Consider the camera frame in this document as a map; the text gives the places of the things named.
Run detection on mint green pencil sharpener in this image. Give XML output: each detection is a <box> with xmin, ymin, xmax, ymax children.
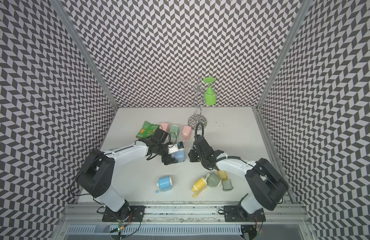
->
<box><xmin>169</xmin><ymin>125</ymin><xmax>180</xmax><ymax>140</ymax></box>

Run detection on sage green pencil sharpener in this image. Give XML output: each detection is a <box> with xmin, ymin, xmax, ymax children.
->
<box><xmin>206</xmin><ymin>173</ymin><xmax>222</xmax><ymax>188</ymax></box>

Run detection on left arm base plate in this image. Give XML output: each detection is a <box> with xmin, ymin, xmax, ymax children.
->
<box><xmin>102</xmin><ymin>205</ymin><xmax>146</xmax><ymax>223</ymax></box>

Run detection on blue pencil sharpener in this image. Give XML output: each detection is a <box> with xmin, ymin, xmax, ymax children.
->
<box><xmin>156</xmin><ymin>176</ymin><xmax>173</xmax><ymax>193</ymax></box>
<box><xmin>172</xmin><ymin>151</ymin><xmax>186</xmax><ymax>163</ymax></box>

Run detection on clear yellow tray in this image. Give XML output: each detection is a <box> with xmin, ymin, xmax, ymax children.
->
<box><xmin>218</xmin><ymin>171</ymin><xmax>229</xmax><ymax>180</ymax></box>

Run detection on green snack bag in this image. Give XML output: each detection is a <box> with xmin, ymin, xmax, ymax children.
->
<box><xmin>136</xmin><ymin>121</ymin><xmax>161</xmax><ymax>139</ymax></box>

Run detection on clear dark green tray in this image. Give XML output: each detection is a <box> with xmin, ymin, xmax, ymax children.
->
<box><xmin>222</xmin><ymin>179</ymin><xmax>234</xmax><ymax>192</ymax></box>

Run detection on aluminium front rail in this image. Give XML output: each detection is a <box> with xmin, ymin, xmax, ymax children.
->
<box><xmin>57</xmin><ymin>203</ymin><xmax>310</xmax><ymax>225</ymax></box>

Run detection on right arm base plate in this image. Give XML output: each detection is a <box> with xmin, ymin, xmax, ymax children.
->
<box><xmin>218</xmin><ymin>205</ymin><xmax>266</xmax><ymax>223</ymax></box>

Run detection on yellow pencil sharpener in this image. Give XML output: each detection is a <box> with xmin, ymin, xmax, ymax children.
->
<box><xmin>192</xmin><ymin>178</ymin><xmax>207</xmax><ymax>198</ymax></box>

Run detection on green plastic wine glass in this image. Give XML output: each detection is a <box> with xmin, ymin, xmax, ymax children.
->
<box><xmin>203</xmin><ymin>77</ymin><xmax>217</xmax><ymax>106</ymax></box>

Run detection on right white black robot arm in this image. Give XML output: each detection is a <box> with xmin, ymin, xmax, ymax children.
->
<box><xmin>189</xmin><ymin>134</ymin><xmax>289</xmax><ymax>214</ymax></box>

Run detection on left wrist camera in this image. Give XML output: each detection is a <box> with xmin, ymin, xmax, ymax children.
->
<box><xmin>168</xmin><ymin>142</ymin><xmax>185</xmax><ymax>154</ymax></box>

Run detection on metal wire cup rack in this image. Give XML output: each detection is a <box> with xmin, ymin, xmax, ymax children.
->
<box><xmin>181</xmin><ymin>76</ymin><xmax>208</xmax><ymax>131</ymax></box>

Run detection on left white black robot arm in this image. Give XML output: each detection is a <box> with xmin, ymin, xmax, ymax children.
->
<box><xmin>75</xmin><ymin>129</ymin><xmax>184</xmax><ymax>213</ymax></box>

